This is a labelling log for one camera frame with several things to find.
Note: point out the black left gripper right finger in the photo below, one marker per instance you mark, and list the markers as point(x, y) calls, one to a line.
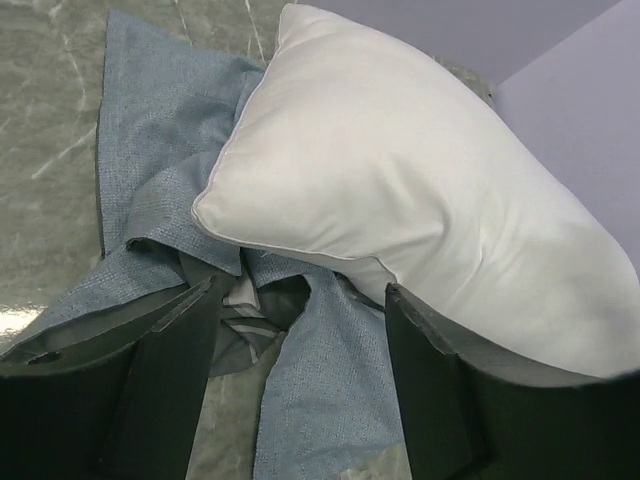
point(471, 409)

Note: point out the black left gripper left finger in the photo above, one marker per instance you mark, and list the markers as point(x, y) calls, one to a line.
point(122, 405)

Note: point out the grey striped pillowcase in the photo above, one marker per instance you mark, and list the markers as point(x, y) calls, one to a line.
point(167, 111)

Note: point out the white pillow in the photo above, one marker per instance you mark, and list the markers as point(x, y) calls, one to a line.
point(361, 154)

